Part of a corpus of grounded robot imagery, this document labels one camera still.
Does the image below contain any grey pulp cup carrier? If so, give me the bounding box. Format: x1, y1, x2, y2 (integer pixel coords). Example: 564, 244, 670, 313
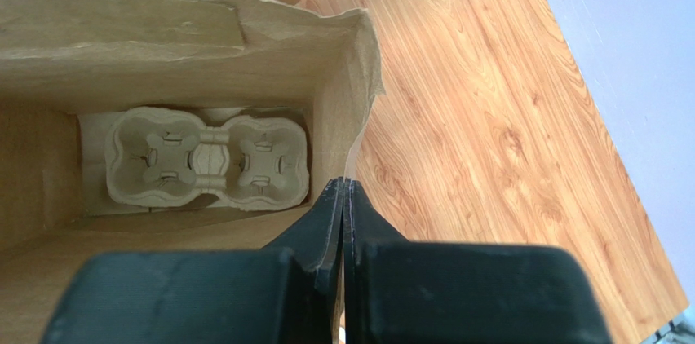
104, 107, 310, 211

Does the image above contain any brown paper bag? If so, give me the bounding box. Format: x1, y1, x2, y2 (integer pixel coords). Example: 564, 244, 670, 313
1, 0, 383, 343

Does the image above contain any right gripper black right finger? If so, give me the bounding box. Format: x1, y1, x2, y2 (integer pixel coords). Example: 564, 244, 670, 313
343, 180, 612, 343

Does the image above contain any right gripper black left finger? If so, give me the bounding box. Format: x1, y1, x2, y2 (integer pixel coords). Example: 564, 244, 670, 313
42, 178, 346, 343

